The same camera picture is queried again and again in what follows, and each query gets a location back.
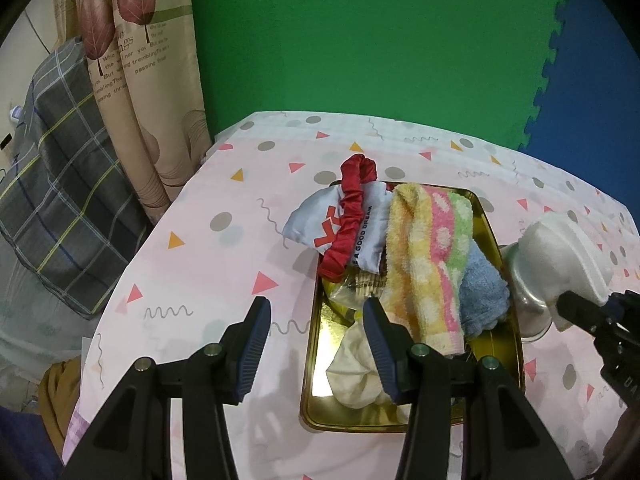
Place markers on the stainless steel bowl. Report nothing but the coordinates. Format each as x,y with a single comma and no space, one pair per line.
527,305

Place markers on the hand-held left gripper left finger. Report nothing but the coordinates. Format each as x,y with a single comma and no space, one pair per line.
252,350

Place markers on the green foam mat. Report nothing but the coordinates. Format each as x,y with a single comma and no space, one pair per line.
375,35

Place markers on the leaf printed beige curtain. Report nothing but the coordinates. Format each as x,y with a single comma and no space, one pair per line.
145,85

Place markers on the ochre cloth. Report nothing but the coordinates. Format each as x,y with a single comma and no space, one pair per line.
60,400

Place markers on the red satin scrunchie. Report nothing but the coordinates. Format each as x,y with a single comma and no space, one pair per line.
350,210

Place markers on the cotton swab packet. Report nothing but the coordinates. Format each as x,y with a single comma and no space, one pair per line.
360,285

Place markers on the grey plaid cloth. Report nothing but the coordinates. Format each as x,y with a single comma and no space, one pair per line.
65,185

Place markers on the dark blue cloth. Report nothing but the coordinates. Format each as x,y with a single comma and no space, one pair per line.
25,445

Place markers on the gold and red tin box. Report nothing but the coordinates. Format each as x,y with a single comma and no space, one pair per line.
330,360

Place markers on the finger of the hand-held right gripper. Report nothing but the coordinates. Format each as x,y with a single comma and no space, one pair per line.
625,300
580,310

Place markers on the blue foam mat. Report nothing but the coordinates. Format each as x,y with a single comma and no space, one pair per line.
590,110

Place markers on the light blue towel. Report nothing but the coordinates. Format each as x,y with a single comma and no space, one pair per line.
480,290

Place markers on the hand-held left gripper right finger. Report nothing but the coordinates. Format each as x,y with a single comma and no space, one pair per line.
380,355

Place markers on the pastel striped dotted towel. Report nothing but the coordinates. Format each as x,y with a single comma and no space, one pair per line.
425,260

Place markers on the pink patterned tablecloth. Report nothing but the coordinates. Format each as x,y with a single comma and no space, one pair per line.
250,185

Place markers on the cream cloth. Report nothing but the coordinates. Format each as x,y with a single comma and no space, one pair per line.
352,365

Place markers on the white foam pad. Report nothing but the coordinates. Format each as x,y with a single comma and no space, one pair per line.
555,255

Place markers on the white printed cloth pouch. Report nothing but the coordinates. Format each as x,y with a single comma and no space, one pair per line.
310,220

